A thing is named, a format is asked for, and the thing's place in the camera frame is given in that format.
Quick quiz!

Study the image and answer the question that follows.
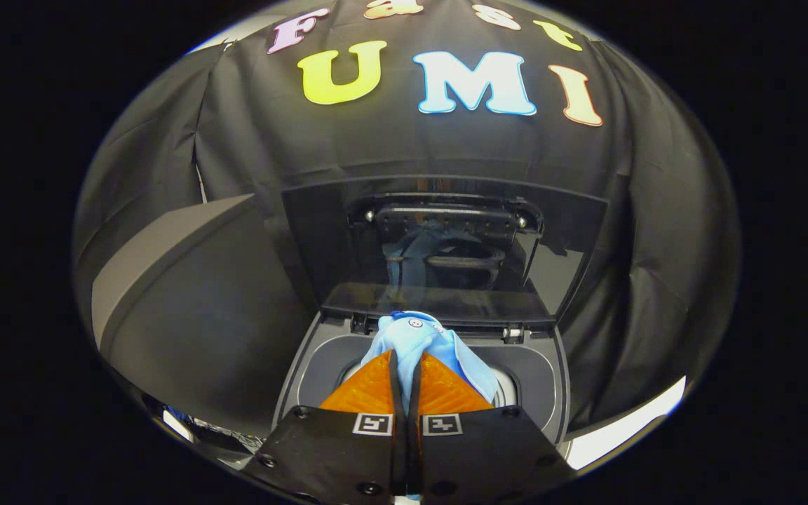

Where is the grey washing machine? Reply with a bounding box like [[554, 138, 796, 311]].
[[271, 312, 573, 450]]

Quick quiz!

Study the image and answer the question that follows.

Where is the grey cabinet with dark top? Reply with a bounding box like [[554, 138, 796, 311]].
[[90, 193, 307, 436]]

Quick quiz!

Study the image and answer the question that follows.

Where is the dark washing machine lid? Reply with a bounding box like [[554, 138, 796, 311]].
[[281, 175, 610, 330]]

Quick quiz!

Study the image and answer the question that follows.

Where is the light blue polo shirt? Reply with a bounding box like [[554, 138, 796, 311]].
[[361, 311, 499, 415]]

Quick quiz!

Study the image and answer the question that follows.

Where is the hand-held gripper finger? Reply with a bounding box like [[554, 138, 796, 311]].
[[406, 351, 577, 505], [246, 349, 407, 505]]

